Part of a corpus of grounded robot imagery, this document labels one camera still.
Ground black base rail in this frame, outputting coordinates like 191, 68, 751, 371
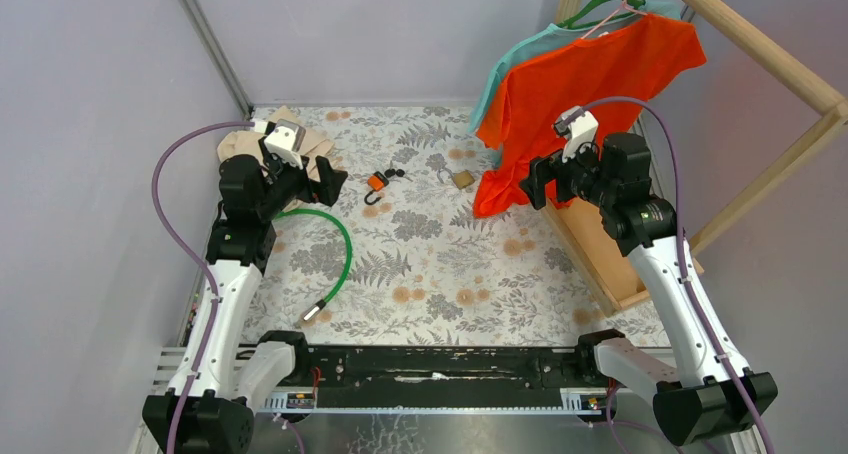
261, 345, 615, 415

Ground beige cloth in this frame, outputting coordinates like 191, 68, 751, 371
217, 106, 335, 180

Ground green cable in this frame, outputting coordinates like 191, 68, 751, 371
272, 209, 354, 328

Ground orange padlock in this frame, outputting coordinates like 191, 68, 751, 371
363, 171, 389, 206

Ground wooden rack frame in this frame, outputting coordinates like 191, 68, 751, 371
541, 0, 848, 318

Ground purple cable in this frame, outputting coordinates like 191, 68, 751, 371
152, 120, 257, 454
577, 96, 776, 454

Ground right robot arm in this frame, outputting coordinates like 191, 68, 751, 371
520, 133, 778, 446

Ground orange t-shirt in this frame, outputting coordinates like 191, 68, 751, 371
473, 14, 706, 218

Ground pink hanger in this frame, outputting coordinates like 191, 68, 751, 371
582, 0, 645, 39

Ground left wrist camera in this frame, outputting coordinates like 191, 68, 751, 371
252, 120, 306, 169

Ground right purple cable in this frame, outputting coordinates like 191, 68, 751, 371
577, 96, 776, 454

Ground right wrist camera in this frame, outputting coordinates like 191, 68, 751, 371
553, 106, 599, 162

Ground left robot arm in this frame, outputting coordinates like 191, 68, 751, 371
142, 155, 348, 453

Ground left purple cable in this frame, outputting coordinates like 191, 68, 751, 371
152, 120, 257, 454

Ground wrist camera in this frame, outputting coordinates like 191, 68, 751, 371
553, 106, 599, 162
252, 120, 306, 169

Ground black keys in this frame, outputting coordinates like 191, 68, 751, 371
384, 168, 407, 182

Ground green hanger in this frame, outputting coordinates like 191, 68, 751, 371
557, 0, 646, 29

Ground teal t-shirt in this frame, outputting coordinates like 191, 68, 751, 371
469, 0, 681, 133

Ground brass padlock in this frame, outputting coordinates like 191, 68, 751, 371
437, 169, 475, 190

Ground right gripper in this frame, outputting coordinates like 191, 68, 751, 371
516, 134, 615, 211

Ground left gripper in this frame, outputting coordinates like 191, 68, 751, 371
255, 138, 347, 221

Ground floral table mat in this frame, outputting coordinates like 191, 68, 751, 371
241, 106, 668, 347

